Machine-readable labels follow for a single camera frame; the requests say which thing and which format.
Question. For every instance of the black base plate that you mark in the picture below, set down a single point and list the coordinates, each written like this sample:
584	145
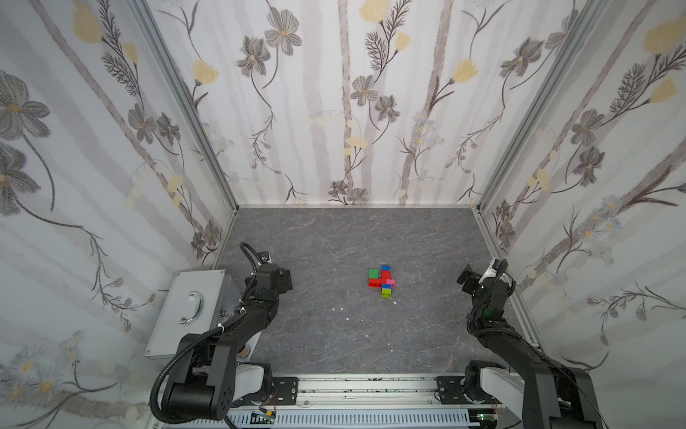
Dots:
284	392
457	390

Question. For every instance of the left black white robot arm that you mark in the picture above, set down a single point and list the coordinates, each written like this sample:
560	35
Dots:
199	382

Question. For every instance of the white slotted cable duct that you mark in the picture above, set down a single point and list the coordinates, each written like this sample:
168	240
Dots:
351	418

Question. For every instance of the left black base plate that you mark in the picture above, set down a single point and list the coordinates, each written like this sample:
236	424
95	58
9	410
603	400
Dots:
284	392

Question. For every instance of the long red lego brick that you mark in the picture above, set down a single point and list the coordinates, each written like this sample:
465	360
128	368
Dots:
376	283

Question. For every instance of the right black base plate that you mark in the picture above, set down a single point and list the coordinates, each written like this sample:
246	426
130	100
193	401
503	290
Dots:
457	390

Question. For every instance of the aluminium mounting rail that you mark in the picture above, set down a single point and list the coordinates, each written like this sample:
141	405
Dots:
364	391

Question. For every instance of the grey metal control box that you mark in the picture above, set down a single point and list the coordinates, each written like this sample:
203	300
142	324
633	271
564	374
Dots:
196	302

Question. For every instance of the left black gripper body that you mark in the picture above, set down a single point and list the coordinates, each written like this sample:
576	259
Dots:
284	279

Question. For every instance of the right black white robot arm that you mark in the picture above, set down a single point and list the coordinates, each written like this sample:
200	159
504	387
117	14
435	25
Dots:
540	391

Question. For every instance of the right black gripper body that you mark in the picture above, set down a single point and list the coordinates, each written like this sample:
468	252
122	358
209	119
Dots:
468	279

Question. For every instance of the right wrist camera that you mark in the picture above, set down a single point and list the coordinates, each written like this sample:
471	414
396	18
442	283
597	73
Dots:
497	268

